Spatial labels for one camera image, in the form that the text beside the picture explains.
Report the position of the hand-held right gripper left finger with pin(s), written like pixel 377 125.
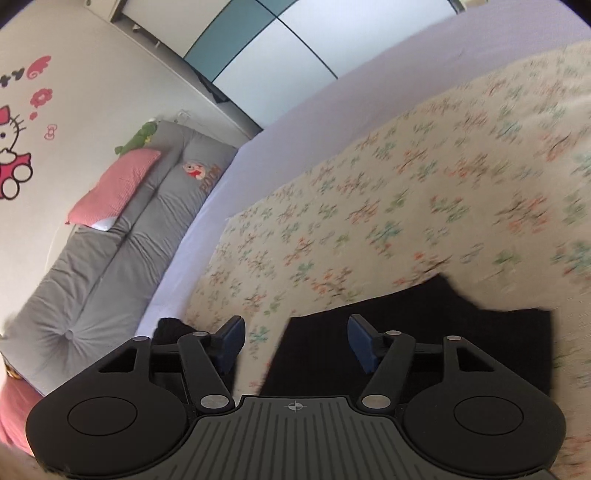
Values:
pixel 233 344

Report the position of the floral beige cloth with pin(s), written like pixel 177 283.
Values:
pixel 369 194

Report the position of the white pillow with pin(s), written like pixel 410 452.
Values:
pixel 104 224

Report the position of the pink cloth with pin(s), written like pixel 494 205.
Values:
pixel 11 406

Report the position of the white and teal wardrobe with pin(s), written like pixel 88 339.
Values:
pixel 286 41

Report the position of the dark cloth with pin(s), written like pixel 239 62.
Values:
pixel 171 330

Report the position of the green plush toy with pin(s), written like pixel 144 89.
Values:
pixel 138 138

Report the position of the pink checked pillow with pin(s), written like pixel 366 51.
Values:
pixel 115 189

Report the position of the pink flower wall sticker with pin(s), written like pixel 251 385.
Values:
pixel 42 98

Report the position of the fluffy beige clothing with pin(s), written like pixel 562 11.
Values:
pixel 14 464

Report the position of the white cabinet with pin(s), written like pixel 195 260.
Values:
pixel 106 7

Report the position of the pink cat wall sticker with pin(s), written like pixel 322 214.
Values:
pixel 14 157

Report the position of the pink swirl wall sticker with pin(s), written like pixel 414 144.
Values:
pixel 40 67

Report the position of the black pants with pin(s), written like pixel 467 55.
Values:
pixel 318 350

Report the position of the pink bow wall sticker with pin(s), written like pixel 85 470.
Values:
pixel 52 131

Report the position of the grey cushion mattress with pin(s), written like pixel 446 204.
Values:
pixel 115 277

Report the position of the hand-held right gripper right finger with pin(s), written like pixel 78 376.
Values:
pixel 361 344

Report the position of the purple blanket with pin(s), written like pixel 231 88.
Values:
pixel 286 134

